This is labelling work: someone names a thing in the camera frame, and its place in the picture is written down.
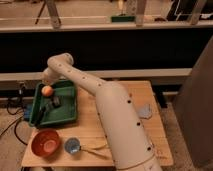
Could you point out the blue block beside tray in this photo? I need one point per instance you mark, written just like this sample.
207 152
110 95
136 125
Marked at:
27 112

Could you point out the red bowl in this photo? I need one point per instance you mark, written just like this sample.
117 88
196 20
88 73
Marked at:
45 143

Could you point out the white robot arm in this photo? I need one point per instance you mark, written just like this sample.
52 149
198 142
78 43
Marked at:
130 146

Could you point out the orange apple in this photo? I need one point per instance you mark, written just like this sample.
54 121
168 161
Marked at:
47 91

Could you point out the grey cabinet at right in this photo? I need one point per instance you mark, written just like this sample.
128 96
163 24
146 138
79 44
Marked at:
194 110

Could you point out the green plastic tray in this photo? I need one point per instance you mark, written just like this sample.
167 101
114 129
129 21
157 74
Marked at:
66 91

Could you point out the black handled tool in tray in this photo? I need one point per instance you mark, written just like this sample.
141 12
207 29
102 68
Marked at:
39 116

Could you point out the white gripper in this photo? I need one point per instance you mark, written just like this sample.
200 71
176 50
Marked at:
49 76

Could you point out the small dark object in tray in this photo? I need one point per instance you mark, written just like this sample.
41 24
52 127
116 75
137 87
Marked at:
55 101

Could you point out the green box in background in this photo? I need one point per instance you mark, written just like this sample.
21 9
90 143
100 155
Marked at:
122 18

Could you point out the wooden spoon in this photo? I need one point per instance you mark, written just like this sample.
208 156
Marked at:
94 150

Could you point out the small blue glass cup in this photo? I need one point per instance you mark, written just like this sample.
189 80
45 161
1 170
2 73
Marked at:
72 145

